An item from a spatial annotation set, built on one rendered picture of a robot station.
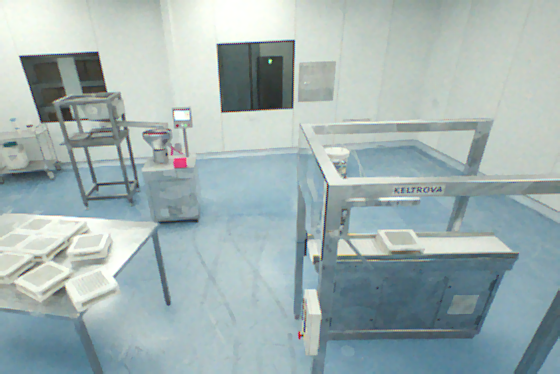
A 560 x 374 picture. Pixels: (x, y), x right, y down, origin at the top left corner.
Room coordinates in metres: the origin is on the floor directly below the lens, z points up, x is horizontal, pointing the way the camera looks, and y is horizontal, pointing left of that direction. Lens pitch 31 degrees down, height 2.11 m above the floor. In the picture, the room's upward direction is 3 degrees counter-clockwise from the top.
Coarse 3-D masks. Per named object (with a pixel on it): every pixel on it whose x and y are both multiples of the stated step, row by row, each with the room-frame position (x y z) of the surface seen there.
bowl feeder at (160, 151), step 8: (144, 136) 4.19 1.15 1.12; (152, 136) 4.14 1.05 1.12; (160, 136) 4.15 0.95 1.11; (168, 136) 4.22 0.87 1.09; (152, 144) 4.19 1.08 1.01; (160, 144) 4.19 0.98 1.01; (176, 144) 4.25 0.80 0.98; (160, 152) 4.23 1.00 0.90; (160, 160) 4.22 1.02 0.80; (168, 160) 4.28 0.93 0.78
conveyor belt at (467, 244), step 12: (312, 240) 2.14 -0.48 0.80; (360, 240) 2.11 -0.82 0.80; (372, 240) 2.10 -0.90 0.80; (432, 240) 2.06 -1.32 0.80; (444, 240) 2.06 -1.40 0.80; (456, 240) 2.05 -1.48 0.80; (468, 240) 2.04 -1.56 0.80; (480, 240) 2.03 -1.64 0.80; (492, 240) 2.03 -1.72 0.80; (312, 252) 1.99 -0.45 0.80; (348, 252) 1.96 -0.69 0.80; (360, 252) 1.96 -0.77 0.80; (372, 252) 1.95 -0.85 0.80; (432, 252) 1.91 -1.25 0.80; (444, 252) 1.91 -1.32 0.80; (456, 252) 1.90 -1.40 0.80; (468, 252) 1.89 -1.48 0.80
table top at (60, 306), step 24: (0, 216) 2.75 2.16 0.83; (24, 216) 2.73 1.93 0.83; (48, 216) 2.71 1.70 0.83; (120, 240) 2.23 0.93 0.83; (144, 240) 2.22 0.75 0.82; (72, 264) 1.93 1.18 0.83; (96, 264) 1.92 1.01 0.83; (120, 264) 1.91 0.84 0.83; (0, 288) 1.70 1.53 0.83; (24, 312) 1.49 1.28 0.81; (48, 312) 1.46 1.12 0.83; (72, 312) 1.45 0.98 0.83
